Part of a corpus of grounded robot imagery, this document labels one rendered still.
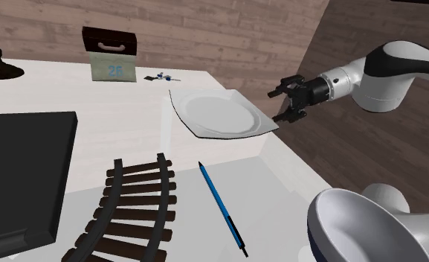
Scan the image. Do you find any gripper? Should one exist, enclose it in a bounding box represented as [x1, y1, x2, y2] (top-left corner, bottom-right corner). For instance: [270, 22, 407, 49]
[267, 74, 332, 124]

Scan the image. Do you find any white square plate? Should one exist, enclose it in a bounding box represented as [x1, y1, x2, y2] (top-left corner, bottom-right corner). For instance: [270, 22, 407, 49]
[168, 88, 280, 140]

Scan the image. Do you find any blue pen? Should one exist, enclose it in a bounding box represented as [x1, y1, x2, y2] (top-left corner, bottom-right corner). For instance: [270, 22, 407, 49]
[197, 161, 250, 259]

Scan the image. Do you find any bunch of keys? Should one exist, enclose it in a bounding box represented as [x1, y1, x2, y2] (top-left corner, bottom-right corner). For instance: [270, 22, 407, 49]
[143, 71, 182, 83]

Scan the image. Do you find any white desk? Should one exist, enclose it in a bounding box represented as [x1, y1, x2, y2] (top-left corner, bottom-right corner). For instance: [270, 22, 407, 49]
[0, 57, 333, 262]

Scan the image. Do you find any desk calendar with black top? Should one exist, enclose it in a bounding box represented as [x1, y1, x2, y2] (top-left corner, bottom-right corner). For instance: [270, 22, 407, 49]
[81, 25, 138, 83]

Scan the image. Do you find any brown toy train track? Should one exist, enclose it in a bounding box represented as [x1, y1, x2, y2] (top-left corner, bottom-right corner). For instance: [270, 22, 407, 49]
[60, 152, 178, 262]

